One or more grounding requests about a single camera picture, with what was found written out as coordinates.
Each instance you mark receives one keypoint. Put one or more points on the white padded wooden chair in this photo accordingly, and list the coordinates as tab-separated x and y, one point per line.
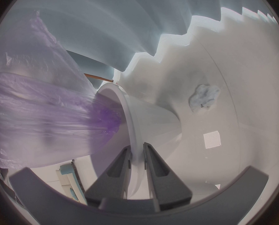
97	76

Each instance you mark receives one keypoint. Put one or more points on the pale blue curtain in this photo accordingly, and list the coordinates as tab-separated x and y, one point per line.
106	20

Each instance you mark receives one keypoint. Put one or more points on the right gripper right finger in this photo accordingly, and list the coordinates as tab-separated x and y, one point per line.
165	186

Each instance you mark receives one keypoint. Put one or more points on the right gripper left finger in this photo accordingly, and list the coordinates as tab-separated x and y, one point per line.
111	184

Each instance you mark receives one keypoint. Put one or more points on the white paper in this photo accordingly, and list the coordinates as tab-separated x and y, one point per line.
203	98

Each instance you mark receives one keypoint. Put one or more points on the purple plastic bag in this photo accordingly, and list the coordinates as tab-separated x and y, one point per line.
48	106

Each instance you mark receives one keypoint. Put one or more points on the white trash bin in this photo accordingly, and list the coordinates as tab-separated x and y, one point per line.
153	116

